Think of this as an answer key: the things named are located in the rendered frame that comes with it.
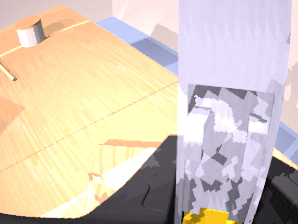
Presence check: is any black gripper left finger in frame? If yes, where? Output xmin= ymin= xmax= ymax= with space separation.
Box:
xmin=0 ymin=135 xmax=177 ymax=224

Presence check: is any white jar with wooden lid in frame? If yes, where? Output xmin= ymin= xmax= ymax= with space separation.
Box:
xmin=16 ymin=15 xmax=45 ymax=48

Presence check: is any light wooden board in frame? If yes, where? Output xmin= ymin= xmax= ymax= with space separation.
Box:
xmin=84 ymin=144 xmax=157 ymax=216

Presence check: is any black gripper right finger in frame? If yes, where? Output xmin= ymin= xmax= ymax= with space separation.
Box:
xmin=251 ymin=156 xmax=298 ymax=224

